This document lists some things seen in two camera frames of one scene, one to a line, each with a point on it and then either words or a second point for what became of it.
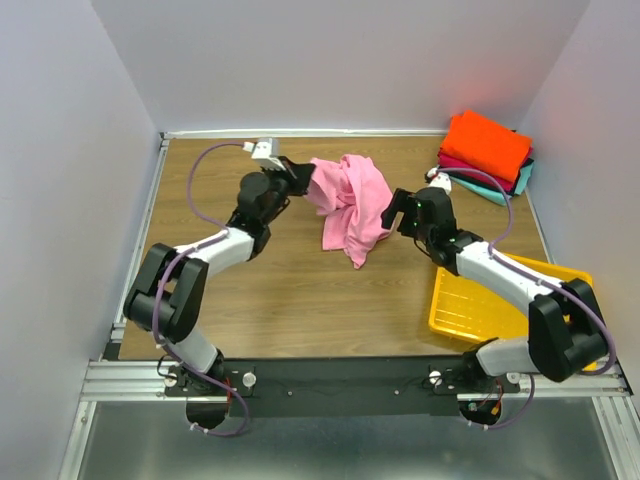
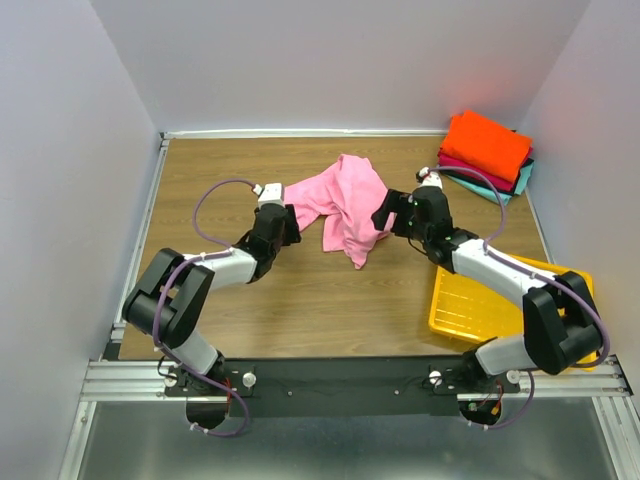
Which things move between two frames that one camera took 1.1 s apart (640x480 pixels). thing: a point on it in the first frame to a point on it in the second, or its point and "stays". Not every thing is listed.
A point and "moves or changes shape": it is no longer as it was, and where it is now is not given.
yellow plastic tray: [466, 309] stays
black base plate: [341, 386] stays
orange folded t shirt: [486, 144] stays
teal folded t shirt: [495, 195] stays
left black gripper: [296, 175] to [291, 226]
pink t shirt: [352, 195] moves or changes shape
